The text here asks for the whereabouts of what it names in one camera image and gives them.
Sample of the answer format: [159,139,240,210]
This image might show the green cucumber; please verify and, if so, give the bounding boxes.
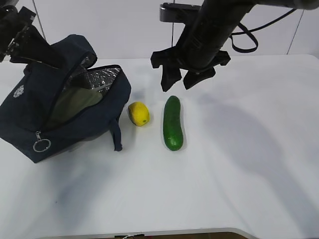
[163,96,184,151]

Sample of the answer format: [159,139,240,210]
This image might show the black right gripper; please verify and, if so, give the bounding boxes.
[151,0,231,92]

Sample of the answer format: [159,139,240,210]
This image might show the navy blue lunch bag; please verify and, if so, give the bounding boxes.
[0,34,131,163]

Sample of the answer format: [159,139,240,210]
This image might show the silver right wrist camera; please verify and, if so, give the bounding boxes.
[159,2,201,24]

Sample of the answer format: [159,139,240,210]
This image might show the yellow lemon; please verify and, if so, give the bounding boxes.
[128,102,150,126]

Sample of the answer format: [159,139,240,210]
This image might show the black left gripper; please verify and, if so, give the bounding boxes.
[0,6,65,69]

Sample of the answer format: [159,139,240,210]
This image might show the black right camera cable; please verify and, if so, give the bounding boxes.
[228,8,297,53]

